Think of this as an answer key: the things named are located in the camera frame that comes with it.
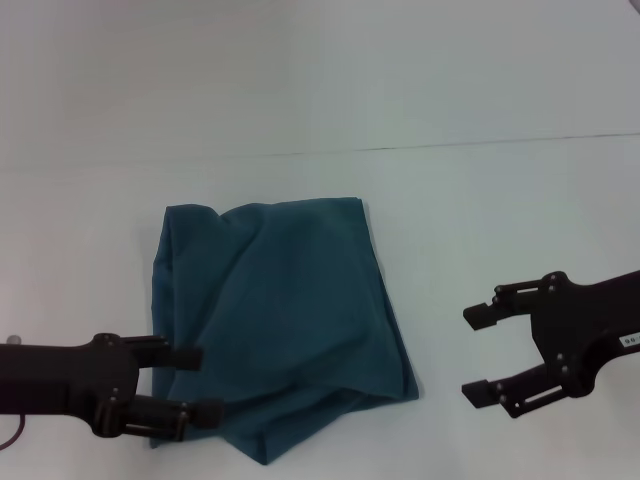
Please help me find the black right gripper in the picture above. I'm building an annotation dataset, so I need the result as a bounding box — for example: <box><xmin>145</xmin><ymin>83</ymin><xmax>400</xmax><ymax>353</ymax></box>
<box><xmin>460</xmin><ymin>270</ymin><xmax>640</xmax><ymax>420</ymax></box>

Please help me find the blue shirt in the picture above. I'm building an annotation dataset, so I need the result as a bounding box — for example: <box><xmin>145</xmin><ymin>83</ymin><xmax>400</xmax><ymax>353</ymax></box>
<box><xmin>149</xmin><ymin>196</ymin><xmax>421</xmax><ymax>467</ymax></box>

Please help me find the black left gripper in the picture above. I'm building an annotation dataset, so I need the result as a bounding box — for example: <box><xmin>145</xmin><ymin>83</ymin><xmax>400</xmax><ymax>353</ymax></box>
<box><xmin>0</xmin><ymin>332</ymin><xmax>226</xmax><ymax>443</ymax></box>

